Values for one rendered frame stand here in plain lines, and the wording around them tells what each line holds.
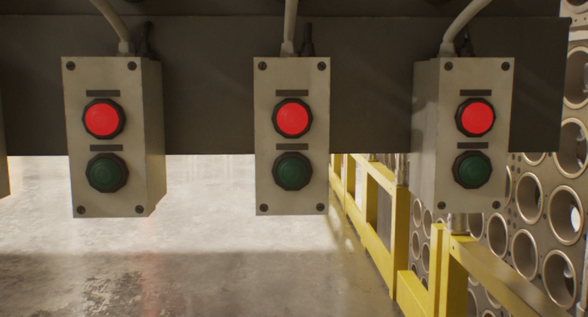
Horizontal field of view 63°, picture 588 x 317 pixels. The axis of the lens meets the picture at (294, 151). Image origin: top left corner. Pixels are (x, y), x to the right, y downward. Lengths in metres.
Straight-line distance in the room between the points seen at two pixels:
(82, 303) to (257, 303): 0.58
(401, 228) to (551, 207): 0.95
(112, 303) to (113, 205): 1.31
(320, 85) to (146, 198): 0.19
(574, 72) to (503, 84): 1.89
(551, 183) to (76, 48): 2.12
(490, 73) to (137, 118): 0.33
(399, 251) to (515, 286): 0.78
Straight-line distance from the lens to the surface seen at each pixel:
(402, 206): 1.63
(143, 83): 0.47
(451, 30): 0.54
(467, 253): 1.08
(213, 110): 0.54
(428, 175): 0.50
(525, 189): 2.68
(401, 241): 1.66
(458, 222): 1.17
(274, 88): 0.45
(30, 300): 1.92
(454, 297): 1.23
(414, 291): 1.51
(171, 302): 1.74
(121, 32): 0.53
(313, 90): 0.45
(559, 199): 2.43
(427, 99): 0.51
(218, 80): 0.54
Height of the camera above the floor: 0.75
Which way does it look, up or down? 9 degrees down
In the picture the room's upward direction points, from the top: straight up
